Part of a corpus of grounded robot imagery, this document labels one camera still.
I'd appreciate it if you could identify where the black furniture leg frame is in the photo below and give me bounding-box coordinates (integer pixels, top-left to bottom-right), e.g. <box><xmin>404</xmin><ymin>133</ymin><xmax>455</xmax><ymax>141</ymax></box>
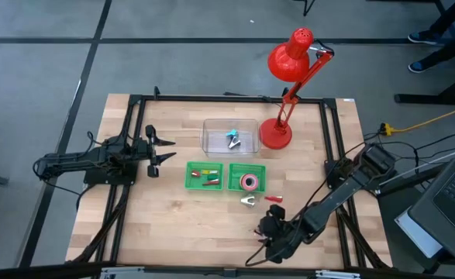
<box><xmin>393</xmin><ymin>0</ymin><xmax>455</xmax><ymax>107</ymax></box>

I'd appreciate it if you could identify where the black cart frame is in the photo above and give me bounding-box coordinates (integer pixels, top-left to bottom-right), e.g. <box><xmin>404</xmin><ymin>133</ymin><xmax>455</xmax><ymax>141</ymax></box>
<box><xmin>377</xmin><ymin>154</ymin><xmax>455</xmax><ymax>279</ymax></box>

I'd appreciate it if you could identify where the person's leg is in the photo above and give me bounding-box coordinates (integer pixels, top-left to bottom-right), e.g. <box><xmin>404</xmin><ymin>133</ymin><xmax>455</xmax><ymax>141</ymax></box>
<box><xmin>420</xmin><ymin>33</ymin><xmax>455</xmax><ymax>71</ymax></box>
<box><xmin>428</xmin><ymin>0</ymin><xmax>455</xmax><ymax>38</ymax></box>

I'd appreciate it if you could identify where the clear plastic container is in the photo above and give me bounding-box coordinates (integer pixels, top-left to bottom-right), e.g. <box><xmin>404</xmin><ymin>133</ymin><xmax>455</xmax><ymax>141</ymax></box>
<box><xmin>200</xmin><ymin>118</ymin><xmax>262</xmax><ymax>159</ymax></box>

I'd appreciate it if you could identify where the yellow extension cable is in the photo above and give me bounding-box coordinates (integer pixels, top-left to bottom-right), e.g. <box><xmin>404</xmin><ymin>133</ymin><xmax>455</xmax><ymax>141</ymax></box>
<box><xmin>380</xmin><ymin>99</ymin><xmax>455</xmax><ymax>136</ymax></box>

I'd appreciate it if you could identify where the white cable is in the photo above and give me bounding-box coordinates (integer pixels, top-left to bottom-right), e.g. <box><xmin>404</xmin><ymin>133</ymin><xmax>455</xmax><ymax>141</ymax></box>
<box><xmin>380</xmin><ymin>143</ymin><xmax>455</xmax><ymax>187</ymax></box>

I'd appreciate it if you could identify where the red desk lamp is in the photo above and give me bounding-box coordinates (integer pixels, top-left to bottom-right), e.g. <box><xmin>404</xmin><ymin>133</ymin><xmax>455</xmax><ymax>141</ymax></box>
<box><xmin>259</xmin><ymin>26</ymin><xmax>335</xmax><ymax>150</ymax></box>

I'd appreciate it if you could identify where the green plastic basket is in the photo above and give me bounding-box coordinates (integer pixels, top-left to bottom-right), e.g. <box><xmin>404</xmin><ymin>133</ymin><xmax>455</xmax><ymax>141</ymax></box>
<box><xmin>184</xmin><ymin>160</ymin><xmax>225</xmax><ymax>191</ymax></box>
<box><xmin>226</xmin><ymin>162</ymin><xmax>267</xmax><ymax>194</ymax></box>

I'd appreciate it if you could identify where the black aluminium table frame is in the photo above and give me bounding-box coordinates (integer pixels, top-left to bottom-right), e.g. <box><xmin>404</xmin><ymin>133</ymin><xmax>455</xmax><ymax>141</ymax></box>
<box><xmin>66</xmin><ymin>85</ymin><xmax>393</xmax><ymax>271</ymax></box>

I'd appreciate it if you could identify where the dark grey laptop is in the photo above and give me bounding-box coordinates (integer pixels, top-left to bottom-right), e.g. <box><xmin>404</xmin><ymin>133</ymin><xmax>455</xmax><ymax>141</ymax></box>
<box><xmin>408</xmin><ymin>149</ymin><xmax>455</xmax><ymax>274</ymax></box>

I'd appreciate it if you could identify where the white printed sheet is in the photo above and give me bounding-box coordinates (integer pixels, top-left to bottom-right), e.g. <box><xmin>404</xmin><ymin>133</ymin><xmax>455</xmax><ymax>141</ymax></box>
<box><xmin>394</xmin><ymin>207</ymin><xmax>443</xmax><ymax>260</ymax></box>

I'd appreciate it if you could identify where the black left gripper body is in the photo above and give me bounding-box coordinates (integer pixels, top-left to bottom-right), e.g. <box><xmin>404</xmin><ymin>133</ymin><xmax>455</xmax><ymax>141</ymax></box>
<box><xmin>135</xmin><ymin>124</ymin><xmax>160</xmax><ymax>179</ymax></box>

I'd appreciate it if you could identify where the pink tape roll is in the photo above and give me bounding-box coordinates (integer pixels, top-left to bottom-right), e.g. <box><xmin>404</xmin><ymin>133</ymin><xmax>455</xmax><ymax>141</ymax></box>
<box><xmin>239</xmin><ymin>173</ymin><xmax>260</xmax><ymax>192</ymax></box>

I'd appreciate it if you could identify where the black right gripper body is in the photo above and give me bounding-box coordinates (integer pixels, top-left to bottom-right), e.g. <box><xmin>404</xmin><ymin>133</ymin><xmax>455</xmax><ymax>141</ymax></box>
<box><xmin>257</xmin><ymin>204</ymin><xmax>305</xmax><ymax>261</ymax></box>

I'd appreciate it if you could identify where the black stand leg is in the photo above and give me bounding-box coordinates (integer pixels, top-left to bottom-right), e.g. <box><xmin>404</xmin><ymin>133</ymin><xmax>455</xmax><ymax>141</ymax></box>
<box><xmin>291</xmin><ymin>0</ymin><xmax>317</xmax><ymax>17</ymax></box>

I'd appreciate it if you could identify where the black crossbar with silver brackets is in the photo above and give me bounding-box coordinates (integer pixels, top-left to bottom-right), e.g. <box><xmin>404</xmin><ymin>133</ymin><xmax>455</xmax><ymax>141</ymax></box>
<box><xmin>0</xmin><ymin>261</ymin><xmax>455</xmax><ymax>279</ymax></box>

